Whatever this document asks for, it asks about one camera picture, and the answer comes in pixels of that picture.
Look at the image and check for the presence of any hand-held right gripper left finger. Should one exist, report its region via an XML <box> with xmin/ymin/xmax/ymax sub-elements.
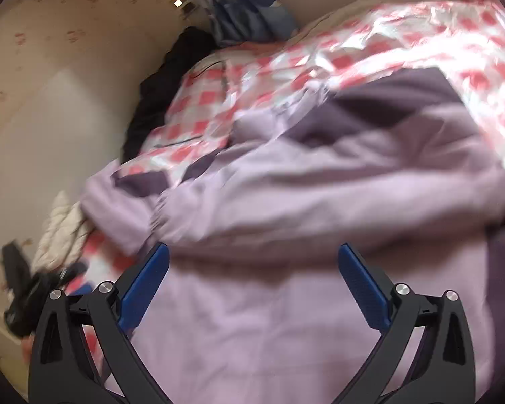
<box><xmin>29</xmin><ymin>243</ymin><xmax>170</xmax><ymax>404</ymax></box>

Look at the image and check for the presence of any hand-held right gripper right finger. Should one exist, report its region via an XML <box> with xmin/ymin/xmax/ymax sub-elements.
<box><xmin>332</xmin><ymin>243</ymin><xmax>476</xmax><ymax>404</ymax></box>

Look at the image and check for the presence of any lilac and purple jacket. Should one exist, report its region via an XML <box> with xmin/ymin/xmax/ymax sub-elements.
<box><xmin>82</xmin><ymin>67</ymin><xmax>505</xmax><ymax>404</ymax></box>

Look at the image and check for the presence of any cream quilted garment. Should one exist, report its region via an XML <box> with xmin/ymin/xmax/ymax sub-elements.
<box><xmin>31</xmin><ymin>189</ymin><xmax>93</xmax><ymax>274</ymax></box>

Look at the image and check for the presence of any black clothing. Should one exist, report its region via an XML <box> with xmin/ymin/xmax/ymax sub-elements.
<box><xmin>122</xmin><ymin>26</ymin><xmax>217</xmax><ymax>163</ymax></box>

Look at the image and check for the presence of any red white checkered plastic sheet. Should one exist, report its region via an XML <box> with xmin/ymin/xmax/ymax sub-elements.
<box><xmin>63</xmin><ymin>0</ymin><xmax>505</xmax><ymax>304</ymax></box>

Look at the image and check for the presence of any blue hanging clothing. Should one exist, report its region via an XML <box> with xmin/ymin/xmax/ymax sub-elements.
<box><xmin>191</xmin><ymin>0</ymin><xmax>299</xmax><ymax>47</ymax></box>

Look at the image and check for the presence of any thin black hair tie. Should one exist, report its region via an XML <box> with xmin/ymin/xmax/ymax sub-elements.
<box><xmin>154</xmin><ymin>135</ymin><xmax>205</xmax><ymax>149</ymax></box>

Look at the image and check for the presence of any thin black cable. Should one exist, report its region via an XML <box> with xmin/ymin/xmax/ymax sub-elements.
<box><xmin>191</xmin><ymin>60</ymin><xmax>228</xmax><ymax>93</ymax></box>

